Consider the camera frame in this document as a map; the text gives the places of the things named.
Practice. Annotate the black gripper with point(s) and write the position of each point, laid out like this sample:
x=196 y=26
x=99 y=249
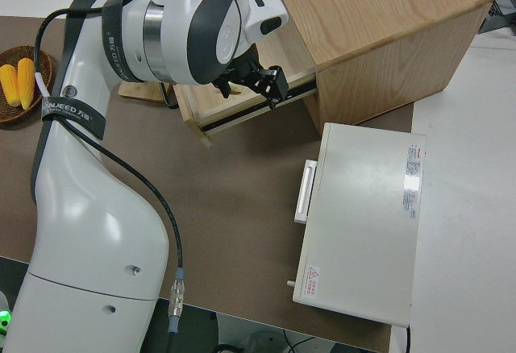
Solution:
x=258 y=79

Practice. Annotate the light wooden drawer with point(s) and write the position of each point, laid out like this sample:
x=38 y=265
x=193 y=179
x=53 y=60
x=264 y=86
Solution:
x=296 y=52

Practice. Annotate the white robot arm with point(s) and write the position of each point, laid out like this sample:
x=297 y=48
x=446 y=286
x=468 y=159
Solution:
x=92 y=208

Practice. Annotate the brown table mat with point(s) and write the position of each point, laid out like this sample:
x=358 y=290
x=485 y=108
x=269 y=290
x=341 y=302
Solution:
x=242 y=208

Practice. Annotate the light wooden cabinet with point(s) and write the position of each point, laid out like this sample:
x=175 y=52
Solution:
x=383 y=26

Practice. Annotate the white toaster oven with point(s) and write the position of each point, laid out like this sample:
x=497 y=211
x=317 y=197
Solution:
x=363 y=224

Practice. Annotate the brown woven wicker basket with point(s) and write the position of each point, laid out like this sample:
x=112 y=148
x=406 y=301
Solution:
x=42 y=63

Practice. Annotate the yellow corn cob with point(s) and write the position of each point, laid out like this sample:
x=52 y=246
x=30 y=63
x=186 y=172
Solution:
x=9 y=85
x=26 y=83

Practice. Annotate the black mesh object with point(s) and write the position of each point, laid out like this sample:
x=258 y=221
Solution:
x=500 y=6

